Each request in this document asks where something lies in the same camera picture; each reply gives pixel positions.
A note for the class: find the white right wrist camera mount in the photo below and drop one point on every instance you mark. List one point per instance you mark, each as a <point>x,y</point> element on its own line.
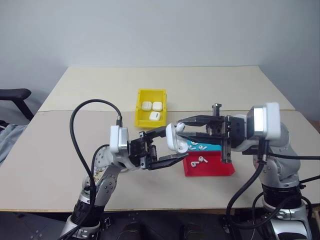
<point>268,120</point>

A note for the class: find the white earbud case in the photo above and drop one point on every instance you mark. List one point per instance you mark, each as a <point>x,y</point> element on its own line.
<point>172,140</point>
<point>146,105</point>
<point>157,106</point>
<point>154,116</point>

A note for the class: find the red plastic tray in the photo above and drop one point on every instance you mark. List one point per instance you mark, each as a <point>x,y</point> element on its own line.
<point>212,167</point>

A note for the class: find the teal plastic tray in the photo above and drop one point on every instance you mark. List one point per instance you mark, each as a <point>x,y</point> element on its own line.
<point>212,148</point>

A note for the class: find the dark rounded shape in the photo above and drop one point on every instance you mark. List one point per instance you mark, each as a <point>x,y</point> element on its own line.
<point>147,228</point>
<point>202,228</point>

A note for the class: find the yellow plastic bin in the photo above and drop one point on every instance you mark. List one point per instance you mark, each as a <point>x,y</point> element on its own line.
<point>140,117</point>

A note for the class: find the grey cloth garment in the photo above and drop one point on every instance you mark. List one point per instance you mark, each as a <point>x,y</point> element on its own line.
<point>10,140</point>

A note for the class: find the white earbud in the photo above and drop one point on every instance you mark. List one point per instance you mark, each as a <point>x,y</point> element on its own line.
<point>194,164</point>
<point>180,127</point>
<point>202,147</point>
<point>194,143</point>
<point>191,146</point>
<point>202,159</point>

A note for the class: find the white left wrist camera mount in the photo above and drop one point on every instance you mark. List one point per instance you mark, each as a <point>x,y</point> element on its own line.
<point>115,140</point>

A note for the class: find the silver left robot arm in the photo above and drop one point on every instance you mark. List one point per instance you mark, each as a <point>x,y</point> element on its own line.
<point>107,180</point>

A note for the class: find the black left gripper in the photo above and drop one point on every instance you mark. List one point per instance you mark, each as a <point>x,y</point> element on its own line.
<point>137,150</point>

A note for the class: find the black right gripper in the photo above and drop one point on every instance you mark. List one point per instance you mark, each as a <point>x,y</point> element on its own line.
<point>237,132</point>

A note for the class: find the black office chair armrest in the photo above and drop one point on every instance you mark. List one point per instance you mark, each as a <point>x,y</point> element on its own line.
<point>15,94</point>

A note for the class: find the closed white earbud case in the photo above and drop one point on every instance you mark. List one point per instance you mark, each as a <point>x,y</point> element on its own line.
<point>157,106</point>
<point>146,105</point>
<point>154,116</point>

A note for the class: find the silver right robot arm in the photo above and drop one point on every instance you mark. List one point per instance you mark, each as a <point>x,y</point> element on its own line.
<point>282,162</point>

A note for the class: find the black panel with screws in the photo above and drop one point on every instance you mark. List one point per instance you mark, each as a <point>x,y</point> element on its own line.
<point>30,226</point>

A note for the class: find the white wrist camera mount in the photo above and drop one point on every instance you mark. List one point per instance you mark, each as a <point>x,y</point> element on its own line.
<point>268,120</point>
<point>115,140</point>

